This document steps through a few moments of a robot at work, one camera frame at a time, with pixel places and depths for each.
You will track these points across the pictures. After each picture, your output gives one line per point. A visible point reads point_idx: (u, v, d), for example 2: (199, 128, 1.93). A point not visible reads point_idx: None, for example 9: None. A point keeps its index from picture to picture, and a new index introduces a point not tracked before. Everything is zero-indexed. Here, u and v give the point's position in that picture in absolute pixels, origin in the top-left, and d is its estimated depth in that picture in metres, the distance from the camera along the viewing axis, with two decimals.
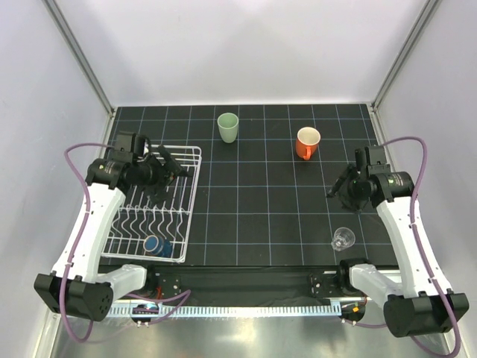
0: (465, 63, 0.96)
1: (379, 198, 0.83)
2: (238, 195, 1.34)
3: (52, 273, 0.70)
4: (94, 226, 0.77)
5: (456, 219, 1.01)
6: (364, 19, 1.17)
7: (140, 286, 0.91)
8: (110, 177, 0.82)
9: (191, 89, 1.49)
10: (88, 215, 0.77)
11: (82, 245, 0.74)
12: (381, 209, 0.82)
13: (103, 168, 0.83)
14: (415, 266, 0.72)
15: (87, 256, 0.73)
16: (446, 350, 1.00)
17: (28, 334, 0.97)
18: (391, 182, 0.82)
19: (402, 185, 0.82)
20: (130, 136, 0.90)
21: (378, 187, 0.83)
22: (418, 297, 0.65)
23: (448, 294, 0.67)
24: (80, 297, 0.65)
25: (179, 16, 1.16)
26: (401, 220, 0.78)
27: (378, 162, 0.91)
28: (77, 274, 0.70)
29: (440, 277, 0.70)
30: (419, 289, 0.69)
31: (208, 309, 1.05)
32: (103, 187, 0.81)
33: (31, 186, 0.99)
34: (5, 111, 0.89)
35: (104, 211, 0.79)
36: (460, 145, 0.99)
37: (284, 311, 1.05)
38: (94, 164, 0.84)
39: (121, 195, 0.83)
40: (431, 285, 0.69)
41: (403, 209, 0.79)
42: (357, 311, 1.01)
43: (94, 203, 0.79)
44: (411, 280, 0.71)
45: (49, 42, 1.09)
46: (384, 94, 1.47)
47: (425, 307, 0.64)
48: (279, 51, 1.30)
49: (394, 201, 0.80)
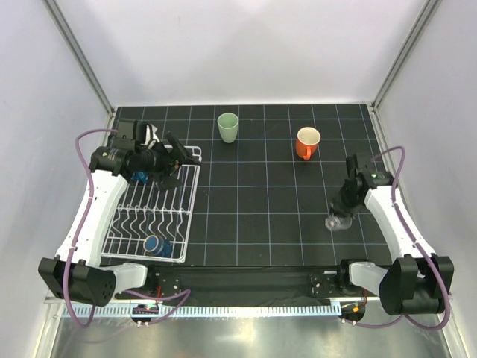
0: (466, 63, 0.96)
1: (365, 189, 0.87)
2: (238, 195, 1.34)
3: (57, 256, 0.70)
4: (98, 212, 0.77)
5: (456, 217, 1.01)
6: (364, 18, 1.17)
7: (140, 284, 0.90)
8: (113, 163, 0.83)
9: (191, 89, 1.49)
10: (92, 201, 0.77)
11: (86, 230, 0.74)
12: (367, 201, 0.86)
13: (106, 155, 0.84)
14: (399, 235, 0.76)
15: (91, 240, 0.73)
16: (446, 351, 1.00)
17: (28, 334, 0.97)
18: (373, 176, 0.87)
19: (385, 178, 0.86)
20: (130, 123, 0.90)
21: (363, 183, 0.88)
22: (405, 259, 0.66)
23: (432, 256, 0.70)
24: (83, 283, 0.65)
25: (179, 16, 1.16)
26: (384, 201, 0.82)
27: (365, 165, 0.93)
28: (81, 258, 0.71)
29: (424, 242, 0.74)
30: (404, 252, 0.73)
31: (208, 309, 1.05)
32: (106, 174, 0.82)
33: (31, 186, 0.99)
34: (5, 111, 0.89)
35: (107, 198, 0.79)
36: (460, 144, 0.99)
37: (284, 311, 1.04)
38: (98, 151, 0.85)
39: (124, 182, 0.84)
40: (415, 249, 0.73)
41: (385, 192, 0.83)
42: (357, 311, 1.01)
43: (97, 189, 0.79)
44: (398, 247, 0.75)
45: (49, 41, 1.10)
46: (384, 94, 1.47)
47: (415, 269, 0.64)
48: (279, 51, 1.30)
49: (377, 188, 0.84)
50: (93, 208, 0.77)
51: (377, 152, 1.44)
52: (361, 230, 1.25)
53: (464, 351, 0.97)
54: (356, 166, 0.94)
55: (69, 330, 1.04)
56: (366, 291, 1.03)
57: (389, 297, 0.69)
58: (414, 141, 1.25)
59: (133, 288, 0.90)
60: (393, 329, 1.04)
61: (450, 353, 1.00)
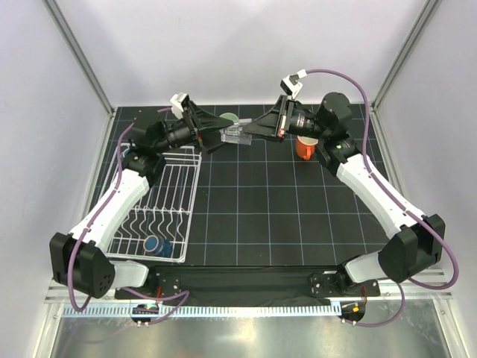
0: (464, 63, 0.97)
1: (335, 165, 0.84)
2: (238, 195, 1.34)
3: (69, 233, 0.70)
4: (118, 203, 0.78)
5: (456, 218, 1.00)
6: (364, 19, 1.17)
7: (138, 285, 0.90)
8: (142, 167, 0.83)
9: (191, 89, 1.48)
10: (114, 192, 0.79)
11: (102, 217, 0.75)
12: (340, 174, 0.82)
13: (137, 159, 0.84)
14: (387, 206, 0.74)
15: (105, 225, 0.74)
16: (446, 351, 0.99)
17: (28, 335, 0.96)
18: (339, 147, 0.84)
19: (350, 148, 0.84)
20: (143, 131, 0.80)
21: (331, 157, 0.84)
22: (402, 231, 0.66)
23: (424, 218, 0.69)
24: (89, 265, 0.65)
25: (179, 16, 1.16)
26: (361, 174, 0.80)
27: (341, 127, 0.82)
28: (92, 239, 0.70)
29: (411, 206, 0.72)
30: (399, 224, 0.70)
31: (208, 309, 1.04)
32: (133, 175, 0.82)
33: (31, 187, 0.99)
34: (6, 111, 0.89)
35: (130, 193, 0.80)
36: (459, 144, 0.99)
37: (284, 311, 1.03)
38: (128, 156, 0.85)
39: (147, 183, 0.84)
40: (407, 216, 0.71)
41: (358, 165, 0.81)
42: (357, 311, 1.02)
43: (122, 184, 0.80)
44: (390, 220, 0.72)
45: (50, 41, 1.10)
46: (384, 94, 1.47)
47: (412, 237, 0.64)
48: (279, 51, 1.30)
49: (348, 162, 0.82)
50: (114, 199, 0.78)
51: (377, 152, 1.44)
52: (362, 230, 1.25)
53: (464, 351, 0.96)
54: (331, 127, 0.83)
55: (69, 330, 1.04)
56: (366, 291, 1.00)
57: (393, 267, 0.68)
58: (414, 140, 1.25)
59: (132, 287, 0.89)
60: (394, 329, 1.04)
61: (450, 353, 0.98)
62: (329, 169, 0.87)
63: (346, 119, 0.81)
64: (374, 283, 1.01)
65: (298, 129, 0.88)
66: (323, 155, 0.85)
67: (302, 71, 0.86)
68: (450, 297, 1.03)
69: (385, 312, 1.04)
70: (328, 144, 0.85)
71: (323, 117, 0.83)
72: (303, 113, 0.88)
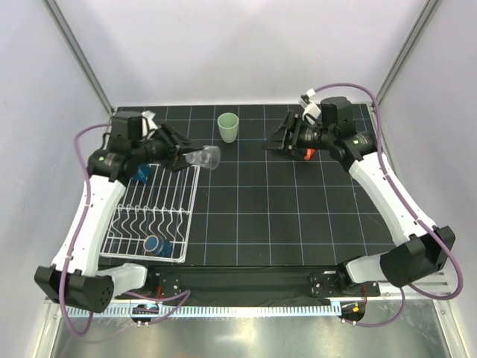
0: (465, 63, 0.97)
1: (350, 160, 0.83)
2: (238, 195, 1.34)
3: (52, 266, 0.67)
4: (94, 219, 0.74)
5: (457, 217, 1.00)
6: (364, 19, 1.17)
7: (140, 285, 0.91)
8: (110, 168, 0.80)
9: (191, 89, 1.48)
10: (88, 208, 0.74)
11: (82, 239, 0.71)
12: (353, 171, 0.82)
13: (103, 159, 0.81)
14: (399, 212, 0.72)
15: (87, 249, 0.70)
16: (446, 351, 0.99)
17: (28, 335, 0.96)
18: (356, 142, 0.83)
19: (367, 143, 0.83)
20: (124, 123, 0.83)
21: (346, 152, 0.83)
22: (411, 240, 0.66)
23: (434, 229, 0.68)
24: (80, 292, 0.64)
25: (179, 16, 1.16)
26: (375, 174, 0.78)
27: (346, 121, 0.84)
28: (77, 267, 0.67)
29: (424, 215, 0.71)
30: (408, 233, 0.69)
31: (208, 309, 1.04)
32: (104, 179, 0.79)
33: (31, 188, 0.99)
34: (6, 111, 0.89)
35: (104, 205, 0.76)
36: (459, 144, 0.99)
37: (284, 311, 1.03)
38: (94, 154, 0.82)
39: (121, 186, 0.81)
40: (417, 225, 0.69)
41: (374, 164, 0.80)
42: (357, 311, 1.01)
43: (94, 195, 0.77)
44: (399, 227, 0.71)
45: (50, 41, 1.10)
46: (383, 94, 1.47)
47: (419, 247, 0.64)
48: (279, 50, 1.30)
49: (364, 159, 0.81)
50: (89, 215, 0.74)
51: None
52: (362, 230, 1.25)
53: (464, 351, 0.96)
54: (336, 124, 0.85)
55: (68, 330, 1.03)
56: (366, 291, 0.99)
57: (395, 273, 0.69)
58: (414, 141, 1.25)
59: (133, 288, 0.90)
60: (394, 329, 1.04)
61: (450, 353, 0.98)
62: (343, 165, 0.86)
63: (348, 110, 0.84)
64: (375, 283, 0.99)
65: (307, 142, 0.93)
66: (338, 151, 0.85)
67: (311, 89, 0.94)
68: (449, 297, 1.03)
69: (385, 312, 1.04)
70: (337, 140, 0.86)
71: (326, 112, 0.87)
72: (311, 127, 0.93)
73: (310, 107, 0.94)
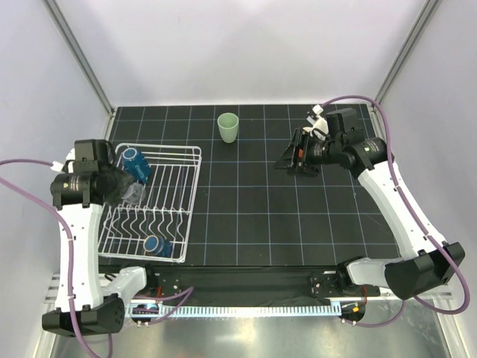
0: (465, 62, 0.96)
1: (359, 167, 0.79)
2: (238, 195, 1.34)
3: (57, 309, 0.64)
4: (83, 252, 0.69)
5: (457, 217, 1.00)
6: (364, 18, 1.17)
7: (143, 285, 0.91)
8: (80, 191, 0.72)
9: (191, 89, 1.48)
10: (72, 242, 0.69)
11: (78, 274, 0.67)
12: (362, 179, 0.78)
13: (68, 184, 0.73)
14: (408, 226, 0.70)
15: (86, 283, 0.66)
16: (446, 351, 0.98)
17: (27, 335, 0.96)
18: (367, 149, 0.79)
19: (378, 151, 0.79)
20: (89, 144, 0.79)
21: (355, 158, 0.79)
22: (421, 256, 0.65)
23: (445, 246, 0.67)
24: (95, 326, 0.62)
25: (179, 16, 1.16)
26: (385, 185, 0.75)
27: (352, 129, 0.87)
28: (84, 302, 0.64)
29: (434, 231, 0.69)
30: (417, 248, 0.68)
31: (208, 309, 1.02)
32: (77, 206, 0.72)
33: (30, 188, 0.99)
34: (5, 111, 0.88)
35: (88, 233, 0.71)
36: (459, 143, 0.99)
37: (284, 311, 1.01)
38: (57, 181, 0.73)
39: (98, 206, 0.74)
40: (428, 241, 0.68)
41: (384, 174, 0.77)
42: (357, 311, 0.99)
43: (73, 227, 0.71)
44: (408, 241, 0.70)
45: (49, 41, 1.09)
46: (384, 94, 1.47)
47: (428, 264, 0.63)
48: (279, 50, 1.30)
49: (375, 168, 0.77)
50: (77, 249, 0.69)
51: None
52: (362, 230, 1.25)
53: (463, 351, 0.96)
54: (343, 132, 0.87)
55: None
56: (366, 291, 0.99)
57: (401, 285, 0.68)
58: (415, 140, 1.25)
59: (136, 289, 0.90)
60: (394, 329, 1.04)
61: (450, 353, 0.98)
62: (351, 171, 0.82)
63: (350, 118, 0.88)
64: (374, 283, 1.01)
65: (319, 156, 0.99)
66: (348, 156, 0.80)
67: (317, 104, 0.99)
68: (450, 297, 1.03)
69: (386, 312, 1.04)
70: (346, 146, 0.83)
71: (333, 124, 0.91)
72: (321, 142, 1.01)
73: (318, 124, 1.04)
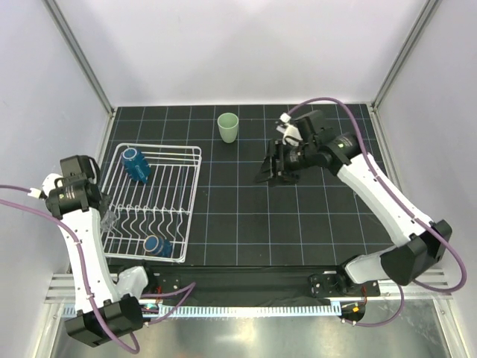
0: (465, 62, 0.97)
1: (337, 164, 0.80)
2: (238, 195, 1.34)
3: (79, 312, 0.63)
4: (92, 252, 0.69)
5: (456, 217, 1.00)
6: (364, 18, 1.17)
7: (146, 283, 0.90)
8: (77, 199, 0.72)
9: (191, 89, 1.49)
10: (80, 245, 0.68)
11: (91, 274, 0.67)
12: (342, 175, 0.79)
13: (63, 195, 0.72)
14: (395, 212, 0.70)
15: (102, 280, 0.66)
16: (446, 351, 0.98)
17: (27, 335, 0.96)
18: (341, 145, 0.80)
19: (352, 145, 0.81)
20: (74, 158, 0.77)
21: (332, 156, 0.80)
22: (412, 240, 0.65)
23: (432, 224, 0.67)
24: (120, 318, 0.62)
25: (179, 16, 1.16)
26: (365, 177, 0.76)
27: (322, 129, 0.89)
28: (104, 297, 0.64)
29: (419, 213, 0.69)
30: (407, 233, 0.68)
31: (208, 309, 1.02)
32: (77, 212, 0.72)
33: (31, 189, 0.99)
34: (5, 110, 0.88)
35: (92, 235, 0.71)
36: (458, 143, 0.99)
37: (284, 311, 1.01)
38: (51, 196, 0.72)
39: (98, 211, 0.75)
40: (416, 224, 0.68)
41: (361, 167, 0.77)
42: (357, 311, 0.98)
43: (77, 231, 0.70)
44: (396, 227, 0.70)
45: (49, 41, 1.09)
46: (384, 94, 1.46)
47: (420, 247, 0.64)
48: (279, 50, 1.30)
49: (352, 162, 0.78)
50: (85, 250, 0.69)
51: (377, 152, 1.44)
52: (362, 230, 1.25)
53: (464, 351, 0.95)
54: (314, 134, 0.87)
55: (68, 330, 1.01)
56: (366, 291, 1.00)
57: (398, 272, 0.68)
58: (415, 140, 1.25)
59: (141, 288, 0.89)
60: (394, 329, 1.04)
61: (450, 353, 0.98)
62: (330, 170, 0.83)
63: (318, 120, 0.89)
64: (374, 283, 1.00)
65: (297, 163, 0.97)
66: (325, 156, 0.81)
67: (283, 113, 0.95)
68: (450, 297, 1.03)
69: (386, 312, 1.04)
70: (320, 148, 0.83)
71: (302, 129, 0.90)
72: (294, 148, 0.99)
73: (288, 131, 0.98)
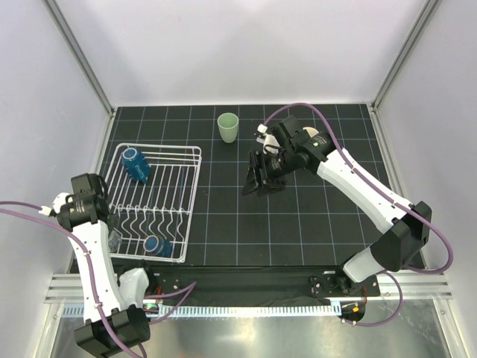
0: (465, 62, 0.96)
1: (314, 162, 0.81)
2: (238, 195, 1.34)
3: (87, 321, 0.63)
4: (100, 262, 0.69)
5: (456, 217, 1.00)
6: (364, 18, 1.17)
7: (147, 283, 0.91)
8: (86, 213, 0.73)
9: (191, 89, 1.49)
10: (89, 256, 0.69)
11: (99, 283, 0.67)
12: (321, 171, 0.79)
13: (74, 209, 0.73)
14: (376, 201, 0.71)
15: (109, 289, 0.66)
16: (446, 351, 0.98)
17: (27, 335, 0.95)
18: (316, 144, 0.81)
19: (326, 142, 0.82)
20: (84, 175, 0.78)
21: (308, 156, 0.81)
22: (395, 224, 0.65)
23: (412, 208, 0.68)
24: (127, 327, 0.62)
25: (179, 16, 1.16)
26: (343, 171, 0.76)
27: (297, 131, 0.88)
28: (112, 306, 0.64)
29: (399, 198, 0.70)
30: (390, 218, 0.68)
31: (208, 309, 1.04)
32: (88, 225, 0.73)
33: (31, 188, 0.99)
34: (5, 111, 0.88)
35: (101, 246, 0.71)
36: (458, 143, 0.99)
37: (284, 311, 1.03)
38: (61, 210, 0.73)
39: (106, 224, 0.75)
40: (396, 207, 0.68)
41: (337, 161, 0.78)
42: (357, 311, 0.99)
43: (86, 243, 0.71)
44: (378, 214, 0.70)
45: (49, 41, 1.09)
46: (384, 94, 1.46)
47: (404, 230, 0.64)
48: (279, 50, 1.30)
49: (328, 158, 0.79)
50: (94, 262, 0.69)
51: (377, 152, 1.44)
52: (362, 230, 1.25)
53: (464, 351, 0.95)
54: (288, 137, 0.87)
55: (69, 330, 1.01)
56: (366, 291, 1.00)
57: (388, 258, 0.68)
58: (414, 140, 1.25)
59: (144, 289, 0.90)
60: (394, 329, 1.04)
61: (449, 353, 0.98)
62: (308, 168, 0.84)
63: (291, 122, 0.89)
64: (374, 283, 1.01)
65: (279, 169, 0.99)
66: (301, 156, 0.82)
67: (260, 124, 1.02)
68: (450, 297, 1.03)
69: (385, 312, 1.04)
70: (297, 148, 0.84)
71: (277, 134, 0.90)
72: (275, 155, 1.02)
73: (267, 139, 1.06)
